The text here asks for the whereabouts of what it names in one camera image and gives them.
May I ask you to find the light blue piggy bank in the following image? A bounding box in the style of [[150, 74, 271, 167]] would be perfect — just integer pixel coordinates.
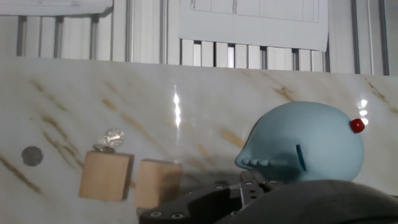
[[234, 101, 366, 184]]

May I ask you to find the round metal coin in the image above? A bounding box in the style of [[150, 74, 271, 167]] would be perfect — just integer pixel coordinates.
[[103, 128, 125, 149], [92, 143, 116, 154], [21, 146, 44, 167]]

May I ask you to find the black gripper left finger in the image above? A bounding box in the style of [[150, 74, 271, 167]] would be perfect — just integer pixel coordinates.
[[138, 170, 265, 224]]

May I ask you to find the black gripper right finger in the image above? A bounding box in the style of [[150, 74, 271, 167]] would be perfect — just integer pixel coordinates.
[[254, 172, 284, 191]]

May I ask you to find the light wooden block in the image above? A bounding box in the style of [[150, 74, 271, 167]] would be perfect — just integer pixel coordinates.
[[78, 150, 135, 203], [134, 158, 183, 210]]

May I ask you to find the white marble pattern mat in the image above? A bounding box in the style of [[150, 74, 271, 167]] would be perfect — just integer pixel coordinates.
[[0, 55, 398, 224]]

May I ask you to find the white printed paper sheet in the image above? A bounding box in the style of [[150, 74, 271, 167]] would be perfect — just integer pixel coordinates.
[[0, 0, 114, 17], [178, 0, 330, 52]]

